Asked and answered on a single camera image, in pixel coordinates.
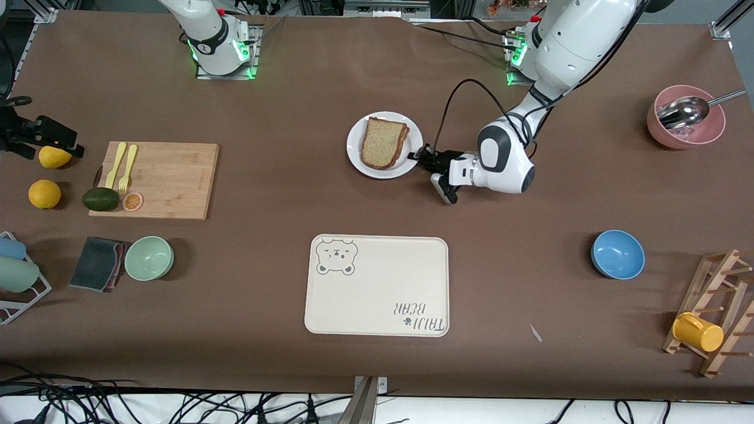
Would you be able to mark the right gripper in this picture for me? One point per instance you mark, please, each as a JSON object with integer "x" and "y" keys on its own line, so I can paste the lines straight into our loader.
{"x": 23, "y": 133}

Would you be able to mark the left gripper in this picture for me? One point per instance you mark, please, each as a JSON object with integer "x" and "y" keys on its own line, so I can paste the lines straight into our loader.
{"x": 443, "y": 158}

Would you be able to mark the brown bread slice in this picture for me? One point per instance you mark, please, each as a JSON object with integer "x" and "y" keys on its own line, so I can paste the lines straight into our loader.
{"x": 407, "y": 141}
{"x": 382, "y": 143}

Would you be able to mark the white round plate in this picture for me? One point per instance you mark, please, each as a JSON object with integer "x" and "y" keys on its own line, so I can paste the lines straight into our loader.
{"x": 356, "y": 159}

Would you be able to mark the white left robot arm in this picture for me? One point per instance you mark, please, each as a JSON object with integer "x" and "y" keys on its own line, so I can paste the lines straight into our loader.
{"x": 577, "y": 47}

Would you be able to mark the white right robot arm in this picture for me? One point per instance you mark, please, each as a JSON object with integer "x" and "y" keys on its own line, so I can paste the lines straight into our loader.
{"x": 206, "y": 35}

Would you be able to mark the yellow lemon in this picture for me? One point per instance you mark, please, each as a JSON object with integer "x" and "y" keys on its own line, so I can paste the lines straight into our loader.
{"x": 53, "y": 160}
{"x": 45, "y": 194}

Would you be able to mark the yellow plastic knife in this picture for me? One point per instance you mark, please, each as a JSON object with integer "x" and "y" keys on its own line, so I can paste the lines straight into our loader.
{"x": 115, "y": 168}

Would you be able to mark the yellow plastic fork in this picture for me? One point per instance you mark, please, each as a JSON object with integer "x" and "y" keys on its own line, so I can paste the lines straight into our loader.
{"x": 128, "y": 168}

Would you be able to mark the dark green avocado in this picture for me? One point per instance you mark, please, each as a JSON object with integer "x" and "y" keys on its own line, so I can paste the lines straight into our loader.
{"x": 101, "y": 199}

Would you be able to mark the orange slice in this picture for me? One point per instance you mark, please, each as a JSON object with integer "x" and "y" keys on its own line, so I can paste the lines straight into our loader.
{"x": 132, "y": 202}

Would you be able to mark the wooden cutting board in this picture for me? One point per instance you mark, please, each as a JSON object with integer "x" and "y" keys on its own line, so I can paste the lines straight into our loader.
{"x": 171, "y": 176}

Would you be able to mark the light blue cup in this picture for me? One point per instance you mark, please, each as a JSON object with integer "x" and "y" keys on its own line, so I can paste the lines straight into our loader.
{"x": 10, "y": 248}

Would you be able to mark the dark grey cloth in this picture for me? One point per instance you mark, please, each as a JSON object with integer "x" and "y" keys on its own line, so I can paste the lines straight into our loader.
{"x": 94, "y": 265}

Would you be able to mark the pink cloth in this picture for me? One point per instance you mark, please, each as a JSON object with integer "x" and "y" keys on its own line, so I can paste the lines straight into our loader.
{"x": 122, "y": 259}

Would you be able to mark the pale green cup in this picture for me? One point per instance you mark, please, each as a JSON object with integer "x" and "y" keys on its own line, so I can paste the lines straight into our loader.
{"x": 16, "y": 275}

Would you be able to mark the pale green bowl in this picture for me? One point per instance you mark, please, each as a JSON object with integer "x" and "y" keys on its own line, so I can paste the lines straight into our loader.
{"x": 148, "y": 259}

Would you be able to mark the cream bear print tray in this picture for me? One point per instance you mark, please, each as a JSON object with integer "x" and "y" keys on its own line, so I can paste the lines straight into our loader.
{"x": 377, "y": 294}

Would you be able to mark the grey tape scrap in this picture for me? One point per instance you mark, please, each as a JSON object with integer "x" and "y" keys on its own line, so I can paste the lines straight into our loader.
{"x": 535, "y": 333}

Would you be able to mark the blue bowl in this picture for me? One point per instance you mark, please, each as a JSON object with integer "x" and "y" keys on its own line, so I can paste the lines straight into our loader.
{"x": 617, "y": 254}

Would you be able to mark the clear plastic ice pieces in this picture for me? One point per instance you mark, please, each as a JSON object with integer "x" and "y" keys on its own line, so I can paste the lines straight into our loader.
{"x": 686, "y": 134}

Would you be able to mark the metal spoon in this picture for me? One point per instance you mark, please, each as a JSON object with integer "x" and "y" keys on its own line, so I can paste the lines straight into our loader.
{"x": 683, "y": 112}

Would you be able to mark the pink bowl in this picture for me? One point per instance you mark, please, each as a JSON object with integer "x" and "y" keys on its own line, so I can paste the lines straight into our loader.
{"x": 716, "y": 126}

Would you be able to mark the wooden mug rack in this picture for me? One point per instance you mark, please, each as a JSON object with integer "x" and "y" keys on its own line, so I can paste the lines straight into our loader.
{"x": 716, "y": 282}

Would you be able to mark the yellow mug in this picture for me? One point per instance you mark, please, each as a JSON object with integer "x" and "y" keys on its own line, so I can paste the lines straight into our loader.
{"x": 698, "y": 333}

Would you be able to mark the aluminium corner profile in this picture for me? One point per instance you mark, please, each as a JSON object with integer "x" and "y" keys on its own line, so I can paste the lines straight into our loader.
{"x": 727, "y": 23}

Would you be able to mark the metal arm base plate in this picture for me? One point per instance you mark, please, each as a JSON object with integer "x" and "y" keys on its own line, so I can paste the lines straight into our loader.
{"x": 206, "y": 75}
{"x": 515, "y": 82}

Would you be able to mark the aluminium frame rail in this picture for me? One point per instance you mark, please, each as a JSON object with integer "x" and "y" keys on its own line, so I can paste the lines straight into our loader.
{"x": 386, "y": 9}

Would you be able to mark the metal table edge bracket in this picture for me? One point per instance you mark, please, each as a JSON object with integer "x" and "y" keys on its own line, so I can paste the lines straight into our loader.
{"x": 366, "y": 403}

